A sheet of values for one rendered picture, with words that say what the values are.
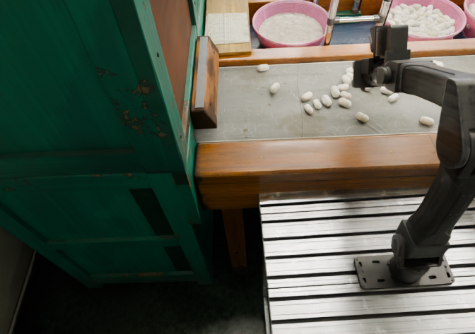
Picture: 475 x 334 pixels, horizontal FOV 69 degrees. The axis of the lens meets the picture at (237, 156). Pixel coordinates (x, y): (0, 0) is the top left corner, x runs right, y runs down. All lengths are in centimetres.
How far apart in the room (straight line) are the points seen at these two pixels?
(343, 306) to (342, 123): 46
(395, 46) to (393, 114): 27
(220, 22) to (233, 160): 56
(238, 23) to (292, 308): 88
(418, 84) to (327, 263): 42
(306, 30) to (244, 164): 62
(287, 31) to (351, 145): 54
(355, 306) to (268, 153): 39
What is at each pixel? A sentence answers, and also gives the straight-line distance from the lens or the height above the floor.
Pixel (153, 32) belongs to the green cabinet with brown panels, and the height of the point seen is 115.
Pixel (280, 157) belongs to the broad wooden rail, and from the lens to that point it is 84.
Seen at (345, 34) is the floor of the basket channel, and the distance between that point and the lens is 139.
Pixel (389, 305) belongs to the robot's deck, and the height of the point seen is 67.
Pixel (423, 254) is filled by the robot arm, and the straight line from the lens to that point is 76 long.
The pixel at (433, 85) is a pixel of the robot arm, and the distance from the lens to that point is 65.
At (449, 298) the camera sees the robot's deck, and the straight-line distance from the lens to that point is 90.
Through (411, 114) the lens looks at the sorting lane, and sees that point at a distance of 105.
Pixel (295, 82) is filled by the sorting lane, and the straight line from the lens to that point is 106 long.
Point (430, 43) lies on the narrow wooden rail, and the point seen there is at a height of 76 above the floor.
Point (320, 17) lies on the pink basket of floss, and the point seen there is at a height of 74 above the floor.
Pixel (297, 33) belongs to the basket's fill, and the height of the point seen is 74.
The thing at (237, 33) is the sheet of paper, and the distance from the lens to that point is 119.
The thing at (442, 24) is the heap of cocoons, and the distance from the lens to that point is 141.
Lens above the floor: 145
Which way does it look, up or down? 54 degrees down
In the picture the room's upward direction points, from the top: 5 degrees counter-clockwise
